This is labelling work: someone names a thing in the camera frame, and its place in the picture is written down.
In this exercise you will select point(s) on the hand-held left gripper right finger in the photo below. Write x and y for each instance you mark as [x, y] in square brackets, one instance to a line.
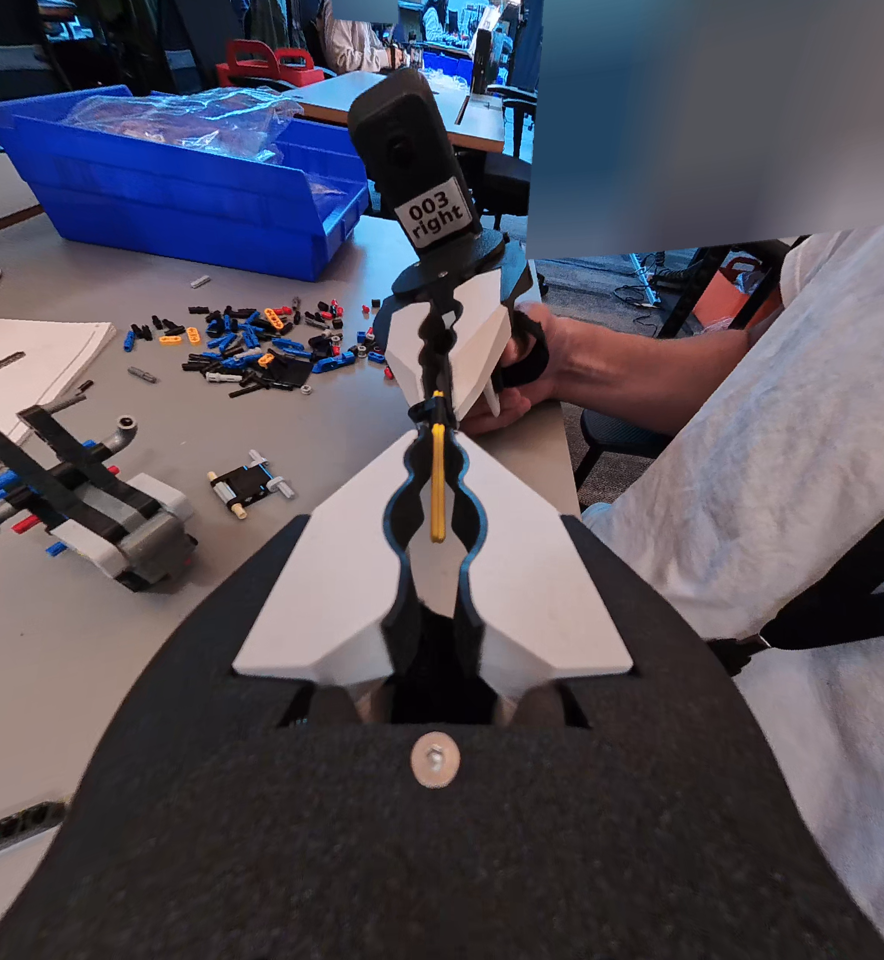
[554, 585]

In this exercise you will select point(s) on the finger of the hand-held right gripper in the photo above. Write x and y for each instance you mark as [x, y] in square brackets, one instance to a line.
[483, 330]
[404, 345]

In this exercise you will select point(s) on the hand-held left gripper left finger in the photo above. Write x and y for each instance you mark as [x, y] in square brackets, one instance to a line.
[314, 585]

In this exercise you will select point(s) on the black lego connector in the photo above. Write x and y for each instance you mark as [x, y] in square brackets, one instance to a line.
[423, 414]

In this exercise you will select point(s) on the small black lego subassembly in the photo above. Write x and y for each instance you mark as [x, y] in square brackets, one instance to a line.
[246, 484]

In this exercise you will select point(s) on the yellow lego axle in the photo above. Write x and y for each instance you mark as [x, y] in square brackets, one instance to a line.
[438, 487]

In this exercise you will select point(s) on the person's right forearm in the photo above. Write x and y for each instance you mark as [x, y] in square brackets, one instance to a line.
[637, 375]

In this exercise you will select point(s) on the heap of small lego pins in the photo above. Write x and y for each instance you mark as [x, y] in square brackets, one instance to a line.
[246, 345]

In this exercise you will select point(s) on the partly built lego model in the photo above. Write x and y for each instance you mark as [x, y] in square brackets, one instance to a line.
[126, 525]

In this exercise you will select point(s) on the lego instruction booklet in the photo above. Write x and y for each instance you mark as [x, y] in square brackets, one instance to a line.
[36, 337]

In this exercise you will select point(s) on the black lego beam with holes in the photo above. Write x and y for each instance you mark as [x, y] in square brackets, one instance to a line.
[6, 832]

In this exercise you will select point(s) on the person's right hand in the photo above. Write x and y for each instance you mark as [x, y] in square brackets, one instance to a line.
[502, 416]

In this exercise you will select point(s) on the black chair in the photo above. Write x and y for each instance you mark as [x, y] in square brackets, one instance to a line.
[505, 180]

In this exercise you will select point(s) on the dark office chair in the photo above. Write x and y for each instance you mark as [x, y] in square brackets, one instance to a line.
[622, 442]

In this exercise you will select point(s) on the wooden edged grey table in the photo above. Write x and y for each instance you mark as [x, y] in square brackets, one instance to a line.
[374, 97]

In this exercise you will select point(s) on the blue plastic bin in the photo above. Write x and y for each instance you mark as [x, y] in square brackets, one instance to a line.
[186, 210]

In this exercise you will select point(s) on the red plastic basket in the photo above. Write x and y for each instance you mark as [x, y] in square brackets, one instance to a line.
[261, 71]

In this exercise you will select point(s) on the clear plastic bags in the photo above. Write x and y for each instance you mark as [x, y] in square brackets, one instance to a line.
[186, 120]

